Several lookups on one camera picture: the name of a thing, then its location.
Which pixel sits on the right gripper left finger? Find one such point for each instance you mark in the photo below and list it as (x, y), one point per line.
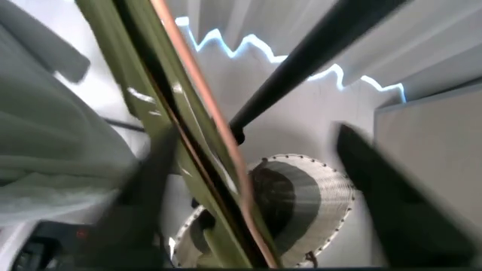
(135, 218)

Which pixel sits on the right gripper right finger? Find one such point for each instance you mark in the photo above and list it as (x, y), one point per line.
(406, 218)

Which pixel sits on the pale grey shorts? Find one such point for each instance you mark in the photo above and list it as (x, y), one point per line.
(45, 131)

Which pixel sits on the pink clothes hanger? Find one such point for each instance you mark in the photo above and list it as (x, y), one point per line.
(211, 105)

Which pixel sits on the green garment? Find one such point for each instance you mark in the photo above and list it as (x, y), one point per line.
(150, 83)

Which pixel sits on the white laundry basket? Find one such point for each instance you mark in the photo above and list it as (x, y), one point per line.
(331, 195)

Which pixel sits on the black clothes rack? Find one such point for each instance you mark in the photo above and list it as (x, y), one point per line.
(320, 45)

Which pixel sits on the white curtain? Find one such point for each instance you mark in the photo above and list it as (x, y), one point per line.
(414, 37)

